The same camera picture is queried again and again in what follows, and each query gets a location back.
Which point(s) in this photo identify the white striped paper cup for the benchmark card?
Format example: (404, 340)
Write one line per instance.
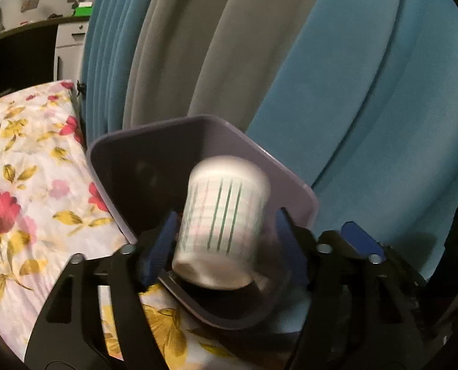
(221, 223)

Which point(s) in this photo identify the dark desk with white frame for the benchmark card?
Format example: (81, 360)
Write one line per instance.
(27, 53)

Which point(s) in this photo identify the blue and grey curtain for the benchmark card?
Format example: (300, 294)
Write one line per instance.
(357, 97)

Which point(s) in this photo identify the floral bed sheet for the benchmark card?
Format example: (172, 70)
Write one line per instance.
(50, 209)

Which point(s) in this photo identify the purple plastic trash bin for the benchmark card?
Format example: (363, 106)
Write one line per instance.
(142, 174)

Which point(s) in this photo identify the green and white box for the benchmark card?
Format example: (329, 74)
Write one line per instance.
(84, 9)

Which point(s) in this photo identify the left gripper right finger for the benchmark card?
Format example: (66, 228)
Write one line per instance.
(297, 245)

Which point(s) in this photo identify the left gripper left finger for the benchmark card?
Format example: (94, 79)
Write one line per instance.
(156, 245)

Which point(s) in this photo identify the white drawer cabinet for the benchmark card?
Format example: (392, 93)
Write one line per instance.
(68, 53)

